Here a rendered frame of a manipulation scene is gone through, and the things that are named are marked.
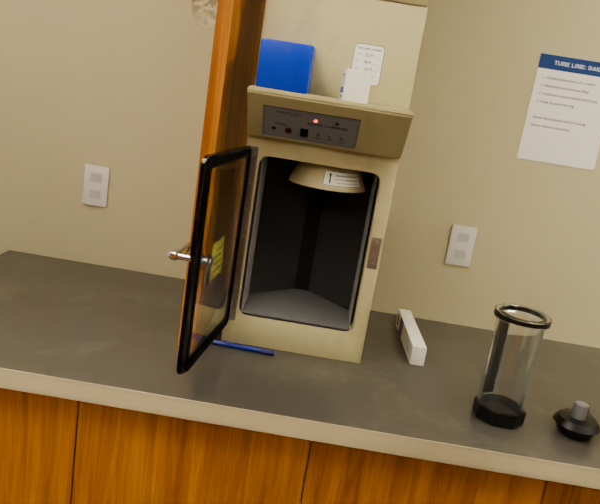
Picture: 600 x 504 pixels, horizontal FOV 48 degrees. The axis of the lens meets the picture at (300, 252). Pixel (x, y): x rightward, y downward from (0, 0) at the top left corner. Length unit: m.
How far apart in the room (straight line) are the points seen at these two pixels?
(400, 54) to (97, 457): 1.00
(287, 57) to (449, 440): 0.77
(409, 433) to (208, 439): 0.38
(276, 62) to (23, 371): 0.74
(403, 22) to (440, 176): 0.58
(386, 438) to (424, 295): 0.75
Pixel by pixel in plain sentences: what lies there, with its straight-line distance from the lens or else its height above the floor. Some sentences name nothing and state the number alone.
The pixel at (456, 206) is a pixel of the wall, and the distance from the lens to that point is 1.90.
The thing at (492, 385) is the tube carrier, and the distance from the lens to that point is 1.39.
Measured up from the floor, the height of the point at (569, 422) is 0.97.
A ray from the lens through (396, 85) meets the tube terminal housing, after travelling 1.42.
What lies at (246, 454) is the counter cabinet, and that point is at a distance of 1.34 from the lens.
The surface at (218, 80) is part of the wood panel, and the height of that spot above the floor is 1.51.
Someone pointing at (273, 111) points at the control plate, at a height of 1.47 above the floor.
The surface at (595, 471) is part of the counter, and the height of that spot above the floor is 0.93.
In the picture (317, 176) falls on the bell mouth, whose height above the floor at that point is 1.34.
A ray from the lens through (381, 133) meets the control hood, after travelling 1.35.
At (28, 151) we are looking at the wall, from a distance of 2.05.
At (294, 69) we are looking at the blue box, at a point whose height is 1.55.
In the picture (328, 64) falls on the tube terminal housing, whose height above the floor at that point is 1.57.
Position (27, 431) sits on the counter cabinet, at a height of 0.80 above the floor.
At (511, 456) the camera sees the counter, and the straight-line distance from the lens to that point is 1.33.
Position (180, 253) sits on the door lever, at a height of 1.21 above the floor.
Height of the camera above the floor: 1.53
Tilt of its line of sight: 14 degrees down
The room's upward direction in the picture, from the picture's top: 9 degrees clockwise
